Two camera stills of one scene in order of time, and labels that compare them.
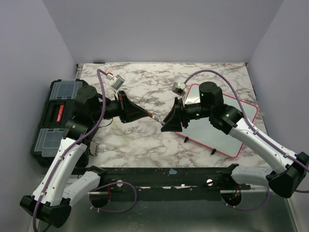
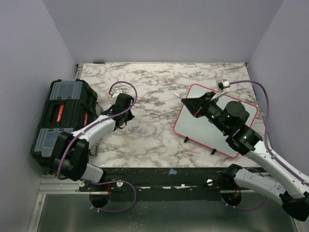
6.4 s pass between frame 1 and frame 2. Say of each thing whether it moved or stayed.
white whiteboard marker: moved
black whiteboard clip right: stayed
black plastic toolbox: stayed
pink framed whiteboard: stayed
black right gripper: moved
